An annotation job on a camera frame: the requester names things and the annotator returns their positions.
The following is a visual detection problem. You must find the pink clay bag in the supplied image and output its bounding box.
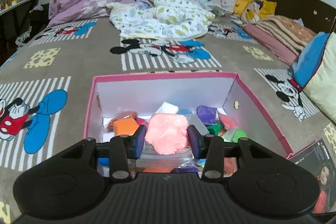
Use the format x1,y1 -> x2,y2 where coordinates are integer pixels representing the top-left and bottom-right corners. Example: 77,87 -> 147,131
136,113 -> 193,169

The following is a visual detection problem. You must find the pink box lid with photo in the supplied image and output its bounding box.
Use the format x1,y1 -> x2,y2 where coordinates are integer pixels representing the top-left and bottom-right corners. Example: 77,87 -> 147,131
289,139 -> 335,214

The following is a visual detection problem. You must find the orange clay bag in box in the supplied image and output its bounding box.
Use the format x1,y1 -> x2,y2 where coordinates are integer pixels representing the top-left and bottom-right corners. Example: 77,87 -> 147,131
108,111 -> 139,136

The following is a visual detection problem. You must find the purple clay bag in box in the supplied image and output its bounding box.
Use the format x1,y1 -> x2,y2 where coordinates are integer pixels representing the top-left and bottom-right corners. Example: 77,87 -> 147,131
197,105 -> 217,125

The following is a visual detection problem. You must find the pink cardboard box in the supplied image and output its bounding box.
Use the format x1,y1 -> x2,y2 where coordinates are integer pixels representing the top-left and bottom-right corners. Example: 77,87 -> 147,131
83,71 -> 295,177

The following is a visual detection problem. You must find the Mickey Mouse bed sheet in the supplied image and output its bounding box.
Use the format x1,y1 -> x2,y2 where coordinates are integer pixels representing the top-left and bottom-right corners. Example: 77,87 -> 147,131
1,17 -> 335,223

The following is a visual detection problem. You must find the cream and blue quilt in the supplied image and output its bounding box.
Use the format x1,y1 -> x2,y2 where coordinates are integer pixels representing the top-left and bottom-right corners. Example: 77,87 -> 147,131
289,32 -> 335,121

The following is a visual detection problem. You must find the folded pink blanket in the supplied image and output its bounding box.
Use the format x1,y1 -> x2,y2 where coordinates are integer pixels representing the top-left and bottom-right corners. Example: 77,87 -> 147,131
244,15 -> 316,65

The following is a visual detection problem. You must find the white leaf-print blanket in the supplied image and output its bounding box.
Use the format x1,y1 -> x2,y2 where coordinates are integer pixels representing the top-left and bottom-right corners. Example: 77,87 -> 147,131
108,0 -> 215,41

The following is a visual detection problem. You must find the Pikachu plush toy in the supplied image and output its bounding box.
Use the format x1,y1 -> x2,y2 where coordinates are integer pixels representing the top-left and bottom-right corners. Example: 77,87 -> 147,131
234,0 -> 277,24

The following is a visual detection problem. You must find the white plush toy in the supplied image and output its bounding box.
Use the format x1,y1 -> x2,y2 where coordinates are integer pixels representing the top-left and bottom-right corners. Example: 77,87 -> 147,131
221,0 -> 236,13

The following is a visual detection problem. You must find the dark wooden headboard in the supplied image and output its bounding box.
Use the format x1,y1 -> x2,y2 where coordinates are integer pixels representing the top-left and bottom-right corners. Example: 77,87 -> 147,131
268,0 -> 335,33

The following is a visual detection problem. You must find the cluttered side desk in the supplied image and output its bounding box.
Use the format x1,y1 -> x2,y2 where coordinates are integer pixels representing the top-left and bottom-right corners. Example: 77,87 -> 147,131
0,0 -> 39,65

